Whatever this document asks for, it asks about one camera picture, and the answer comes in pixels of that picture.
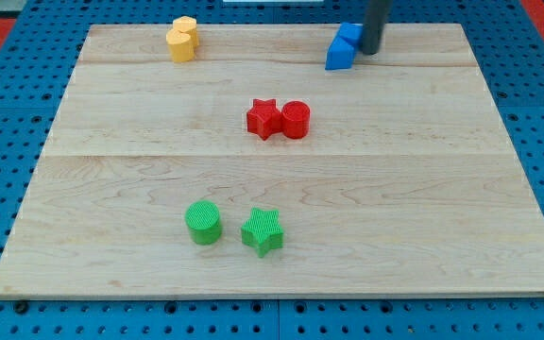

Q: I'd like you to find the red star block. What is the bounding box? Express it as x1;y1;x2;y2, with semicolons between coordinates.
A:
246;99;282;140

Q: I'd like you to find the green star block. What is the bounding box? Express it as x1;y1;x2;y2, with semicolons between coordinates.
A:
241;208;284;258

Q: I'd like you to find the light wooden board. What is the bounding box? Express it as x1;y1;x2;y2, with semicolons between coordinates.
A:
0;24;544;300

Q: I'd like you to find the red cylinder block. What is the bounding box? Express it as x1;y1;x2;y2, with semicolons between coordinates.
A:
281;101;311;139

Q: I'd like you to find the green cylinder block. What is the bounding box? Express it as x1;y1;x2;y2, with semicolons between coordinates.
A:
184;200;222;245

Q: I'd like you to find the front blue block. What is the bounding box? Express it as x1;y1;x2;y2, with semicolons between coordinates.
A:
325;36;358;70

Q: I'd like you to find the front yellow heart block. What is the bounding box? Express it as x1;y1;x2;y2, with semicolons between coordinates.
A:
165;29;195;62

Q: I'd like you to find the rear blue cube block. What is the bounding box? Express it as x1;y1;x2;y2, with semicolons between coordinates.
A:
337;22;363;48

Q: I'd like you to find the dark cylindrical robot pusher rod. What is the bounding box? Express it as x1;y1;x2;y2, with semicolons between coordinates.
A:
360;0;393;55

